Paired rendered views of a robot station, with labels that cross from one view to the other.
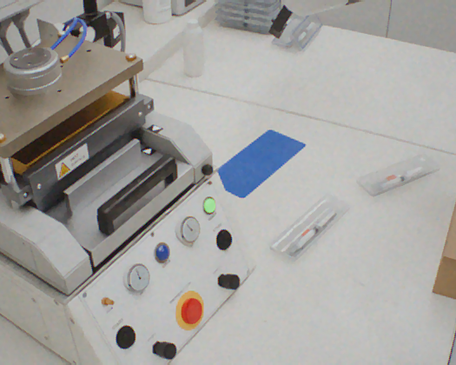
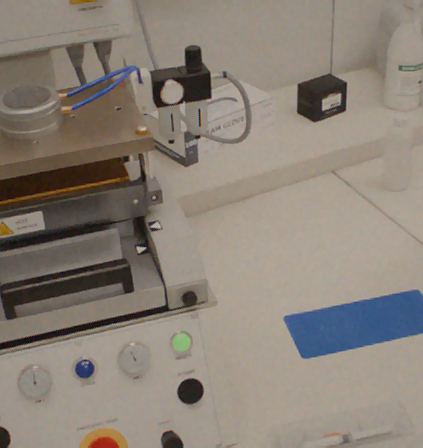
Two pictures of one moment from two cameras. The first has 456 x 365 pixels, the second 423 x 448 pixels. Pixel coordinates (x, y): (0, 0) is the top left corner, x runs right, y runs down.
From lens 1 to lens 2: 52 cm
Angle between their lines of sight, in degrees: 29
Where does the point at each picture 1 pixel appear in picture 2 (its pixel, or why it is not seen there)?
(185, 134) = (180, 245)
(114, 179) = (71, 264)
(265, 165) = (368, 331)
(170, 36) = not seen: hidden behind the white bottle
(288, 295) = not seen: outside the picture
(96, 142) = (59, 214)
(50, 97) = (19, 147)
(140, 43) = (351, 127)
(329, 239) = not seen: outside the picture
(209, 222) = (175, 362)
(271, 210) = (321, 389)
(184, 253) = (120, 382)
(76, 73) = (73, 129)
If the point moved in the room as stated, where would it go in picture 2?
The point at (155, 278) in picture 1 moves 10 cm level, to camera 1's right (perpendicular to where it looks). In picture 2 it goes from (65, 393) to (127, 432)
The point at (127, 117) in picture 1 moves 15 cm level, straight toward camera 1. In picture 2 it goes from (113, 200) to (36, 270)
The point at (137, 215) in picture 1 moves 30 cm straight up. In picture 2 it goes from (57, 312) to (7, 67)
